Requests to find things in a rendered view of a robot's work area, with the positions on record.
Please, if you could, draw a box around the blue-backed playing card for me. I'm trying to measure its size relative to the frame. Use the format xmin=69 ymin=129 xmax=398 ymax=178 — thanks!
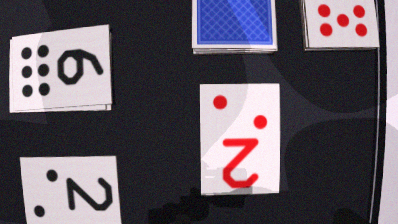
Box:
xmin=193 ymin=0 xmax=277 ymax=50

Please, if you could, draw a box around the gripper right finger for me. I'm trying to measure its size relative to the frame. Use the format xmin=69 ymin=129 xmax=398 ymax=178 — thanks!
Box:
xmin=333 ymin=208 xmax=371 ymax=224

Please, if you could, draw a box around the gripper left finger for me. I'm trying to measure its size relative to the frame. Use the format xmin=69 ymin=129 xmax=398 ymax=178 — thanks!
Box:
xmin=174 ymin=214 xmax=191 ymax=224

